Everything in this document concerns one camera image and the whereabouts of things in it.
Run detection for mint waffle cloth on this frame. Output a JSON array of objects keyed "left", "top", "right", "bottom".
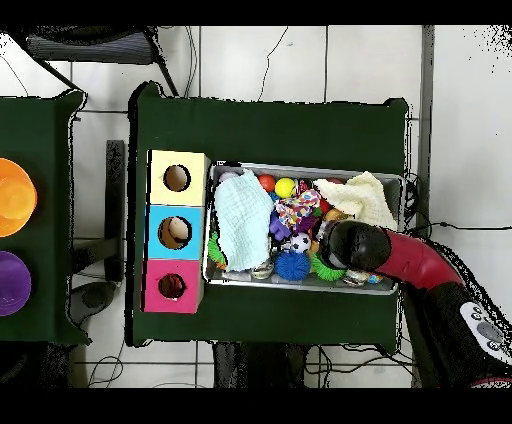
[{"left": 214, "top": 169, "right": 275, "bottom": 272}]

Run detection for wooden box with three holes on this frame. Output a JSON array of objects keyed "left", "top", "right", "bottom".
[{"left": 141, "top": 149, "right": 212, "bottom": 314}]

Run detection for silver mesh bin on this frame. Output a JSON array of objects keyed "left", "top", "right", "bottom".
[{"left": 202, "top": 160, "right": 405, "bottom": 296}]

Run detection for yellow smooth ball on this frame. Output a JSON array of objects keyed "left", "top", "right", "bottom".
[{"left": 274, "top": 176, "right": 298, "bottom": 199}]

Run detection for colourful polka dot cloth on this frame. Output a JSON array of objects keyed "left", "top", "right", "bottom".
[{"left": 274, "top": 188, "right": 322, "bottom": 229}]

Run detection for black and white soccer ball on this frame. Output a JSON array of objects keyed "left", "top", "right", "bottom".
[{"left": 289, "top": 232, "right": 312, "bottom": 254}]

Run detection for green spiky ball with eyes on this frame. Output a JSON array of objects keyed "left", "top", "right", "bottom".
[{"left": 206, "top": 231, "right": 228, "bottom": 270}]

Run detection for blue spiky ball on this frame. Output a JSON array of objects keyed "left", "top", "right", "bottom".
[{"left": 274, "top": 250, "right": 312, "bottom": 282}]

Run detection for dark green tablecloth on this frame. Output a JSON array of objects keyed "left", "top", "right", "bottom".
[{"left": 127, "top": 81, "right": 411, "bottom": 347}]

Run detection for plain green spiky ball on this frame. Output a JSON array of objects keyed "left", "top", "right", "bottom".
[{"left": 310, "top": 253, "right": 348, "bottom": 282}]

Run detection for cream waffle cloth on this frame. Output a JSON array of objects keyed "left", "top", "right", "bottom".
[{"left": 313, "top": 171, "right": 399, "bottom": 232}]

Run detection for green side table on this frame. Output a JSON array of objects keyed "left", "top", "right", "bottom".
[{"left": 0, "top": 90, "right": 91, "bottom": 346}]

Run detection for black chair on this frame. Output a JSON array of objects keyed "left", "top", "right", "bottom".
[{"left": 23, "top": 25, "right": 179, "bottom": 97}]

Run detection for orange plastic bowl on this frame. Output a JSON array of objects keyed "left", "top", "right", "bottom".
[{"left": 0, "top": 157, "right": 38, "bottom": 238}]

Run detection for purple object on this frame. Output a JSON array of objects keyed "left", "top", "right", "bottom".
[{"left": 0, "top": 250, "right": 32, "bottom": 317}]

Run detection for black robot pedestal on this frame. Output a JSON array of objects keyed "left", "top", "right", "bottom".
[{"left": 211, "top": 341, "right": 309, "bottom": 389}]

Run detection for black cable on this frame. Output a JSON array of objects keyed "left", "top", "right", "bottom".
[{"left": 406, "top": 220, "right": 512, "bottom": 237}]

